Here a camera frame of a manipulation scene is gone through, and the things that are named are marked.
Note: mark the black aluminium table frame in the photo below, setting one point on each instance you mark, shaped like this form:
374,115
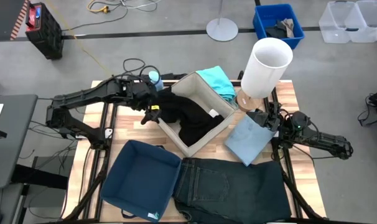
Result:
274,97

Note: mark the turquoise garment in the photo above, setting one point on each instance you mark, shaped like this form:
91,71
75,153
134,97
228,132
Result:
216,79

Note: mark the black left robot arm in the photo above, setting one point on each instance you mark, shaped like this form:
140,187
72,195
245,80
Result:
92,91

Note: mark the beige cloth in crate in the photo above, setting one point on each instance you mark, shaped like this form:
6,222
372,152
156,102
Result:
289,26

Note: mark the light grey-blue garment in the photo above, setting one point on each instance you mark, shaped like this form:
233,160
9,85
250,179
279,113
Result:
247,140

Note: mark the beige fabric storage bin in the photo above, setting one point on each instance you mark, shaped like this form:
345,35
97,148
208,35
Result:
201,90

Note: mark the navy blue fabric bin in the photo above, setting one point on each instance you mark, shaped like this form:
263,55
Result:
138,177

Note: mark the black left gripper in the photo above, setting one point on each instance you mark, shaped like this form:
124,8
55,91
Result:
143,95

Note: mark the clear plastic tub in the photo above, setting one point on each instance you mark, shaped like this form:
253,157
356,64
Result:
334,21
372,18

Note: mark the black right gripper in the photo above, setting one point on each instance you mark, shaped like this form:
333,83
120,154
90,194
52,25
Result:
272,118

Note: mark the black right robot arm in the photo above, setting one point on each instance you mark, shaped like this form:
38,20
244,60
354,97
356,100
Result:
325,141

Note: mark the black garment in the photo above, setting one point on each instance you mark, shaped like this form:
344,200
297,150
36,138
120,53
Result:
188,118

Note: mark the black mat with striped edge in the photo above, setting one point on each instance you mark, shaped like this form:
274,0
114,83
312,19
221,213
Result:
3,15

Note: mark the blue plastic crate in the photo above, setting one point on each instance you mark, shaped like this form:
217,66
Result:
263,15

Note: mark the round grey floor stand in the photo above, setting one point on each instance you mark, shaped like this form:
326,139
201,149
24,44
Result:
222,29

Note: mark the black and red toolbox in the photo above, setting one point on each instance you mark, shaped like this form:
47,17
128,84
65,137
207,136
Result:
47,34

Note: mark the black cloth in crate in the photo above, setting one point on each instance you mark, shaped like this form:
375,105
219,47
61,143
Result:
275,31

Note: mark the dark grey desk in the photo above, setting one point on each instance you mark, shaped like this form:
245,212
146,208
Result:
11,149

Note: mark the white lamp with wooden base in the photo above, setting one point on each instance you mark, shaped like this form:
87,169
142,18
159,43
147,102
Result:
263,71

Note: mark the dark denim jeans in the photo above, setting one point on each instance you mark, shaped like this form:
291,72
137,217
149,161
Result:
232,189

